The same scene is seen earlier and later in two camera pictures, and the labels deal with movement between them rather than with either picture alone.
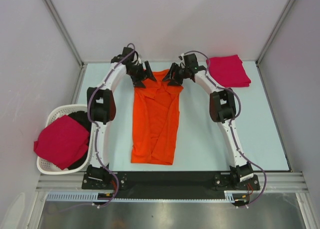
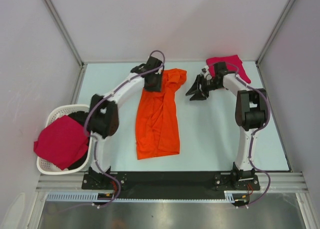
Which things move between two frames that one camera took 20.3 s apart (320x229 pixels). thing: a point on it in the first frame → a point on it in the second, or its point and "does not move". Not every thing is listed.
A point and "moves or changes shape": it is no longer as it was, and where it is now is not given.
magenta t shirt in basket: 62,142 does not move
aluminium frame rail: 272,181 does not move
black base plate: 161,185 does not move
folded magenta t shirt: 228,71 does not move
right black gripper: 174,68 → 201,95
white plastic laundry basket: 55,112 does not move
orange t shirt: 155,121 moves or changes shape
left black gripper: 144,74 → 157,88
